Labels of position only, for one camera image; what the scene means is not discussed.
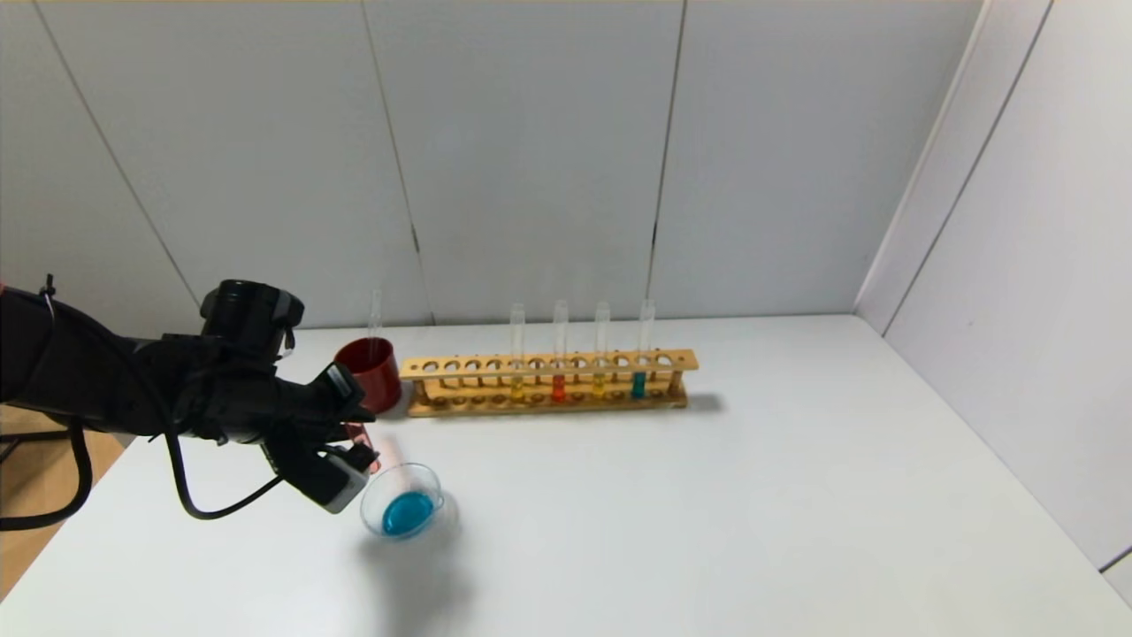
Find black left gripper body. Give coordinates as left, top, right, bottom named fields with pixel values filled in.
left=270, top=361, right=367, bottom=444

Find test tube with red pigment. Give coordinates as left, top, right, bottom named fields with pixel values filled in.
left=552, top=299, right=570, bottom=403
left=348, top=422, right=418, bottom=498

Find test tube with yellow pigment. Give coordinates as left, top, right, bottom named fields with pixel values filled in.
left=509, top=303, right=527, bottom=404
left=593, top=302, right=611, bottom=401

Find wooden test tube rack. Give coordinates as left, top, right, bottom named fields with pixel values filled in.
left=400, top=349, right=699, bottom=418

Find dark red cup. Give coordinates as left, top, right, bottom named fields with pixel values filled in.
left=333, top=336, right=404, bottom=415

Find clear glass dish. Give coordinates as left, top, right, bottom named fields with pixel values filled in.
left=359, top=462, right=463, bottom=544

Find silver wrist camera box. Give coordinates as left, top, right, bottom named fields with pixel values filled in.
left=281, top=442, right=378, bottom=516

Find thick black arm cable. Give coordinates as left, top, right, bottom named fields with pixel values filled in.
left=0, top=423, right=95, bottom=533

